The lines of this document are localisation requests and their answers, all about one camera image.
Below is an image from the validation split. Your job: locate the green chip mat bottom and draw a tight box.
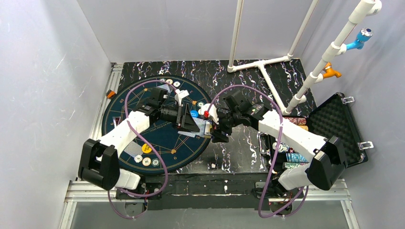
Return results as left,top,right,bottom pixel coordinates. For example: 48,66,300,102
151,158,160,167

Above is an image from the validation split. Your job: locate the blue backed card mat bottom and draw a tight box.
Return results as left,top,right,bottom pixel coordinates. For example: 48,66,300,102
124,141,143,157

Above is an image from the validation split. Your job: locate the black poker chip case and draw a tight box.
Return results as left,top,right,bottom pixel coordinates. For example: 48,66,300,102
259,93,373,174

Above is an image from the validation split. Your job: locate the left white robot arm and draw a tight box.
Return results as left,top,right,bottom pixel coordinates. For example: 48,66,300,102
78,87,200,190

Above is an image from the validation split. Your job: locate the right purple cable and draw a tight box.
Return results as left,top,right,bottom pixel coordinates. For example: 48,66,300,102
207,84,309,219

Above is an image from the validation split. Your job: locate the white chip mat bottom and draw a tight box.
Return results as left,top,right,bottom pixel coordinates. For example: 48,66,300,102
134,155,143,163

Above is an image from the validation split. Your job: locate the orange clip on rail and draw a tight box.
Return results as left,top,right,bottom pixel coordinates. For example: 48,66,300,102
106,90,116,99

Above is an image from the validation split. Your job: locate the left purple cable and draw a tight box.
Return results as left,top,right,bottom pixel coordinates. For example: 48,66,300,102
107,80,182,220

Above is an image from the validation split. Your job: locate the yellow chip mat bottom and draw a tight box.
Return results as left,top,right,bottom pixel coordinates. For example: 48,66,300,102
142,157,151,167

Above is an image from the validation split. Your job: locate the white chip stack in case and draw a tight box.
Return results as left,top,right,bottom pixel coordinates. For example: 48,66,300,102
272,142,289,153

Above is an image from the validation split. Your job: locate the yellow dealer button disc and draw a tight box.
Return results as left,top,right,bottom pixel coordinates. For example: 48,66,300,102
141,144,152,154

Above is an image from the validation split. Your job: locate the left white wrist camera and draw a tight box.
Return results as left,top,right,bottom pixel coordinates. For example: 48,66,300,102
174,89,189,106

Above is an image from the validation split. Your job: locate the blue backed card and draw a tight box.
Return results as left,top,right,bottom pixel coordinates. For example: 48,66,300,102
178,117,206,138

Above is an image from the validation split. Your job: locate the playing card deck box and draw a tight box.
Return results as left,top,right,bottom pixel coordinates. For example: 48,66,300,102
203,121,213,137

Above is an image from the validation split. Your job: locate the red chip stack in case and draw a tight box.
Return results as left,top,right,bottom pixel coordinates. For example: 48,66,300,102
285,117,307,125

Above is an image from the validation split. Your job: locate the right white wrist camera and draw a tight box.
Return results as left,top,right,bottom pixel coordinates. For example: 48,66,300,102
200,104,219,124

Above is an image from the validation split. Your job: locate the aluminium rail frame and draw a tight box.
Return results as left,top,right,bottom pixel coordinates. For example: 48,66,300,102
58,62,362,229

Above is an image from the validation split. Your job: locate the blue backed card mat top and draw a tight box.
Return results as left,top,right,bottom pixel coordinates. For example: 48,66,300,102
157,84,173,94

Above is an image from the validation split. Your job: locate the yellow chip stack in case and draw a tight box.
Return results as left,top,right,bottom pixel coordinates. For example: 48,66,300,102
299,125,309,131

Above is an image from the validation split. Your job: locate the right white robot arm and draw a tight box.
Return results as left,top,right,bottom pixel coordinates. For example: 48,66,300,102
201,90,347,190

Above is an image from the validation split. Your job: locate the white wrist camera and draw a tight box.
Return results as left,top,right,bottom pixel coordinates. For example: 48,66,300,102
174,89,189,106
200,104,219,124

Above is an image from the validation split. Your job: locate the blue dealer button disc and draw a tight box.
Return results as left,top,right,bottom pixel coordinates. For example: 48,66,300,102
190,110,199,118

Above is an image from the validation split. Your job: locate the white pvc pipe frame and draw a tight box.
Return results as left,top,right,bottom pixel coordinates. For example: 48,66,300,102
227,0,383,115

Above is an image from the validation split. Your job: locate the round dark blue poker mat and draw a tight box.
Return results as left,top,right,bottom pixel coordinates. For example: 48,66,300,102
101,75,211,175

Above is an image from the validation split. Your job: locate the blue chip stack in case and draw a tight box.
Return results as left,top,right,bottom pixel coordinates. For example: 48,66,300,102
286,153,308,163

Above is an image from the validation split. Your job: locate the blue backed card mat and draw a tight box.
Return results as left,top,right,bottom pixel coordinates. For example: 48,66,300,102
124,141,143,157
157,84,173,94

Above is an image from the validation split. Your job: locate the purple cable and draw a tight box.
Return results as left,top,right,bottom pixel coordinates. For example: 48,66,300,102
207,84,309,219
107,80,182,220

